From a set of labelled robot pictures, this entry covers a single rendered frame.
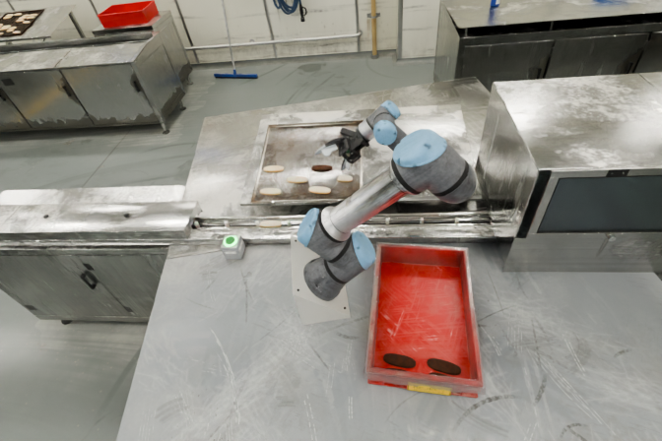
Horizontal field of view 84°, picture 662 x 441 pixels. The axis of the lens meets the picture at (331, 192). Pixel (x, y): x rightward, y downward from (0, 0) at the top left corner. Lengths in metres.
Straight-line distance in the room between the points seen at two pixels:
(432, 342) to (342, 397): 0.33
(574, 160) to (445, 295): 0.59
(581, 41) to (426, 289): 2.32
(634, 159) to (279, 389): 1.21
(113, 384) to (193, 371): 1.21
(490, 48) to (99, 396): 3.26
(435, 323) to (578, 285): 0.52
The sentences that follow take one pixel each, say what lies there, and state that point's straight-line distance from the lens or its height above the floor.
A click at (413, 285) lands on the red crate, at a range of 1.41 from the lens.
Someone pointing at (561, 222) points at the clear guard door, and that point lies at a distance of 1.36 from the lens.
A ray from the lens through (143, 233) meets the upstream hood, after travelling 1.77.
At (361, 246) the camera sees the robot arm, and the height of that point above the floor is 1.11.
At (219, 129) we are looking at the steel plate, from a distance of 2.42.
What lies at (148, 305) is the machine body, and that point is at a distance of 2.33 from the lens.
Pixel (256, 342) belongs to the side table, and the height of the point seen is 0.82.
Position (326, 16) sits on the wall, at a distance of 5.01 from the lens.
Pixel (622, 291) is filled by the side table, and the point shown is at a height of 0.82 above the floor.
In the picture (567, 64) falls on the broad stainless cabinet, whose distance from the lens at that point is 3.30.
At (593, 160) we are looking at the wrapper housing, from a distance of 1.26.
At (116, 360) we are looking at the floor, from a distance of 2.64.
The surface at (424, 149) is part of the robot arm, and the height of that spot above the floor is 1.49.
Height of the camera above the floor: 2.01
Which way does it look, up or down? 43 degrees down
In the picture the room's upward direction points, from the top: 8 degrees counter-clockwise
